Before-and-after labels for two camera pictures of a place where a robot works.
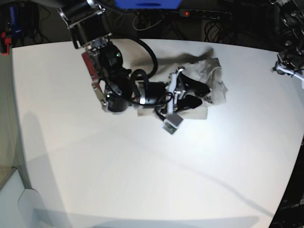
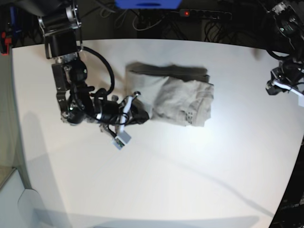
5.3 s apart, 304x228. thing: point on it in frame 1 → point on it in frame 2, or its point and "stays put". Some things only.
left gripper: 183,83 → 114,115
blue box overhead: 148,4 stays put
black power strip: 205,14 stays put
